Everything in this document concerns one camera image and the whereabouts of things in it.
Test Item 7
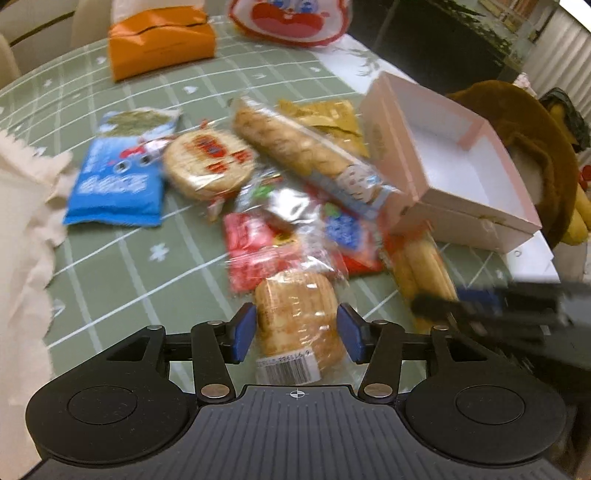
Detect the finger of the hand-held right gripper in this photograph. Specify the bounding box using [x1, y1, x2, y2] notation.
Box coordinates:
[410, 285, 509, 326]

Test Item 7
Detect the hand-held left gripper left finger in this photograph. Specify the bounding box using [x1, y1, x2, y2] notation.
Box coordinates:
[106, 302, 257, 401]

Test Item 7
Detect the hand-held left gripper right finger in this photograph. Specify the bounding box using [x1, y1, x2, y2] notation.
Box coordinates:
[337, 302, 491, 401]

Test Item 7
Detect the plain rice cracker packet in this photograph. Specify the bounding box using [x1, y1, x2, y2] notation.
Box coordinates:
[253, 270, 348, 384]

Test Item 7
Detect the breadstick packet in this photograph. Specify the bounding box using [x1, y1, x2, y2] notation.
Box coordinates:
[390, 233, 460, 324]

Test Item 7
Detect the red snack packet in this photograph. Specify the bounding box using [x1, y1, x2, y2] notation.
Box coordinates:
[223, 212, 303, 294]

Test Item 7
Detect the clear packet red green print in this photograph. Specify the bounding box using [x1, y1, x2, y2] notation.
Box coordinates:
[235, 173, 324, 224]

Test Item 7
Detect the pink cardboard box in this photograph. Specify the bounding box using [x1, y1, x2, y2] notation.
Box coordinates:
[359, 71, 544, 253]

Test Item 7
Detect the red print rice cracker packet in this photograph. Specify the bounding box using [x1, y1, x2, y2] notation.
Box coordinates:
[163, 129, 257, 204]

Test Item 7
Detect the long biscuit packet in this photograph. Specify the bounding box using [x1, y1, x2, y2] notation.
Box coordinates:
[232, 99, 407, 224]

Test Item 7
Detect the white paper sheet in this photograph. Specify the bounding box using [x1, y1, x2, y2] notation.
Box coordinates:
[505, 231, 560, 283]

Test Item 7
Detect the red packet with blue label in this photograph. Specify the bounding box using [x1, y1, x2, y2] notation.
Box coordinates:
[321, 203, 386, 275]

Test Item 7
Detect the yellow plush toy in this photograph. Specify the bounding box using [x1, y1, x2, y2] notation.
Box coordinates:
[551, 104, 591, 247]

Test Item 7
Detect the green grid tablecloth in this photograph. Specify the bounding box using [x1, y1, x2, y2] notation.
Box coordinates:
[0, 14, 559, 393]

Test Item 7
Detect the blue seaweed snack packet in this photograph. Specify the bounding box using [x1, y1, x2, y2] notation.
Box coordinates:
[64, 108, 183, 228]

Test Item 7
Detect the golden yellow snack packet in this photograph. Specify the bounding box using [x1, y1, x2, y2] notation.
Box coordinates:
[277, 99, 370, 158]

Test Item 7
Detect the dark green bag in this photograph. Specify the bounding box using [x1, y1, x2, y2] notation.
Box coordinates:
[539, 88, 580, 148]

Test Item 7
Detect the cream fringed cloth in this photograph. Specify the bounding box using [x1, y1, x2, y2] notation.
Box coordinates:
[0, 131, 79, 467]

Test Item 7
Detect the grey curtain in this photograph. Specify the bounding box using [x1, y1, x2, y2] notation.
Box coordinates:
[524, 14, 591, 100]

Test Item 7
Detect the white leaf print cloth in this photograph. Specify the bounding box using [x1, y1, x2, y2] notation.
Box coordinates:
[318, 34, 419, 95]

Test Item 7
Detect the orange tissue box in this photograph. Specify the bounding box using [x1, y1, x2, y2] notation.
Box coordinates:
[107, 10, 218, 83]

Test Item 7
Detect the white red rabbit bag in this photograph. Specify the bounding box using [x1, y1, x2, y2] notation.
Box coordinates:
[228, 0, 354, 49]

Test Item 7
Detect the cream chair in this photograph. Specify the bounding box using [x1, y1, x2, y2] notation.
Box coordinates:
[0, 0, 114, 88]

